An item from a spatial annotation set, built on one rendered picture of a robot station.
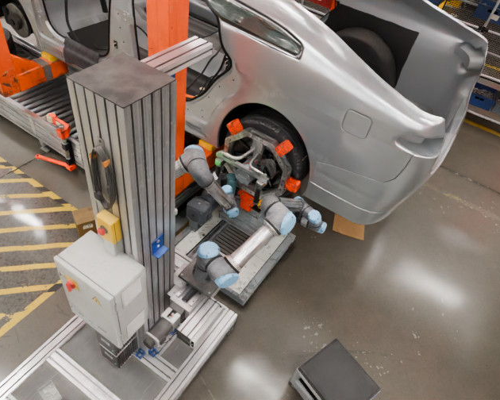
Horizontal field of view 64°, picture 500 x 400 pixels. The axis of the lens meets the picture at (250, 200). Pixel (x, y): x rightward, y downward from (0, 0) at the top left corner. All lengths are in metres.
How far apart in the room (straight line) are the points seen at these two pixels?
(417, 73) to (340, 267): 1.94
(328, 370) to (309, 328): 0.55
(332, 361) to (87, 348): 1.53
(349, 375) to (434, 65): 2.75
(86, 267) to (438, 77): 3.37
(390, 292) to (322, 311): 0.65
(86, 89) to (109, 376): 1.83
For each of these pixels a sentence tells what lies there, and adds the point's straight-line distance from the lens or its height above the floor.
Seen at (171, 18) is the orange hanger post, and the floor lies 1.88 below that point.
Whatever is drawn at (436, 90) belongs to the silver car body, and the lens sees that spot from 4.17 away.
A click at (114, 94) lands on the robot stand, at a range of 1.35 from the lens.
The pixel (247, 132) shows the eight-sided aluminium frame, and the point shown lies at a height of 1.11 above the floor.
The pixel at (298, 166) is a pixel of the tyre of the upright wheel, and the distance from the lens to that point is 2.81.
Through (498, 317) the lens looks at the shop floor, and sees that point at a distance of 4.05.
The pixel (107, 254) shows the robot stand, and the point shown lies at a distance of 1.89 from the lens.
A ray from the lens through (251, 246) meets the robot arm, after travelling 2.06.
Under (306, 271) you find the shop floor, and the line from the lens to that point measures 3.45.
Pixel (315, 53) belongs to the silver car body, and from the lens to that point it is 2.50.
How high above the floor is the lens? 2.74
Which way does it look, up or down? 45 degrees down
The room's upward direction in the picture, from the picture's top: 12 degrees clockwise
